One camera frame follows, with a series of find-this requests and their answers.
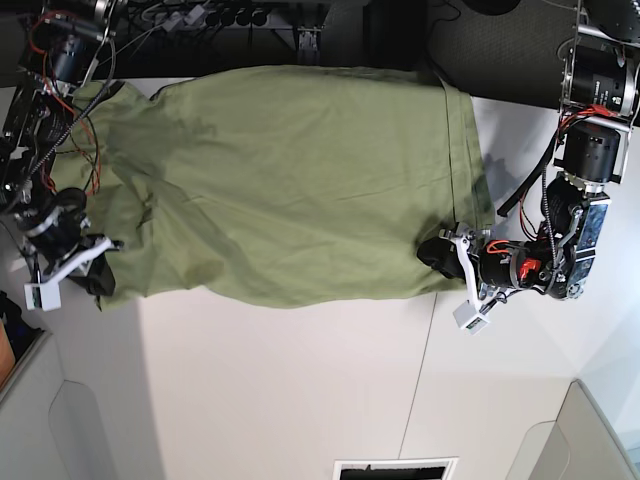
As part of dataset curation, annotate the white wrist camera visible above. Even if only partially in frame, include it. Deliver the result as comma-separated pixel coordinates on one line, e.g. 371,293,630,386
24,282,61,312
453,301,490,335

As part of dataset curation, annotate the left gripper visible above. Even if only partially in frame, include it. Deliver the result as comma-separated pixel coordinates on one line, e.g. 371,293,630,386
416,224,525,313

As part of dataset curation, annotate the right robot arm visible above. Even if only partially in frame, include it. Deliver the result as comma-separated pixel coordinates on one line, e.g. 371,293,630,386
1,1,127,311

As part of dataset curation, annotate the green t-shirt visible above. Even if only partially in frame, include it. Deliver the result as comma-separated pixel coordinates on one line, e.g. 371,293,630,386
49,64,494,311

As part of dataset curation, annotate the metal table leg bracket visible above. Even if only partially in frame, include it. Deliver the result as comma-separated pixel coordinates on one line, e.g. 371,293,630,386
294,28,322,65

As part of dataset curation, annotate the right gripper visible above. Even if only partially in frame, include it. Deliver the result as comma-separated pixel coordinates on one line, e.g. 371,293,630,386
19,189,124,310

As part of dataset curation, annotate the white framed floor vent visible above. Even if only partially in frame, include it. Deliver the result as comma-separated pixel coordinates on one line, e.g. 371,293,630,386
332,457,459,480

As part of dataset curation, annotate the white power strip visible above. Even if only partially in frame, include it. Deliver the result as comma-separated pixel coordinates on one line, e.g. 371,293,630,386
141,1,209,33

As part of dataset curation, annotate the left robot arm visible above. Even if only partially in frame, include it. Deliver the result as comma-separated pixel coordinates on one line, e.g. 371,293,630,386
417,1,639,314

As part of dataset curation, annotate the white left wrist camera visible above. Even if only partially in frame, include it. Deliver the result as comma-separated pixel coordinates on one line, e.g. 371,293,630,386
453,301,490,335

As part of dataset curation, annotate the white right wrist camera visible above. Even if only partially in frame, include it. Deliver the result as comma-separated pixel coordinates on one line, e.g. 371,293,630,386
24,282,61,312

